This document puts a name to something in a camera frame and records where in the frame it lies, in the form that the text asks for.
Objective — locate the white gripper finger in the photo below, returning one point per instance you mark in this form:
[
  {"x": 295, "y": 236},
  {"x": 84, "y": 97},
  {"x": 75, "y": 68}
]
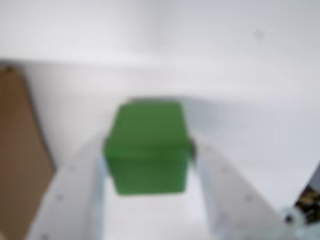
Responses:
[
  {"x": 70, "y": 200},
  {"x": 232, "y": 207}
]

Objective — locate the green cube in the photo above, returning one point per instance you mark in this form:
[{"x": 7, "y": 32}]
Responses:
[{"x": 150, "y": 150}]

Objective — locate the brown cardboard box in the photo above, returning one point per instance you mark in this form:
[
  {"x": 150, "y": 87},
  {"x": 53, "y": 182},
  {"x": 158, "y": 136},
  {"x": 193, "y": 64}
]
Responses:
[{"x": 20, "y": 150}]

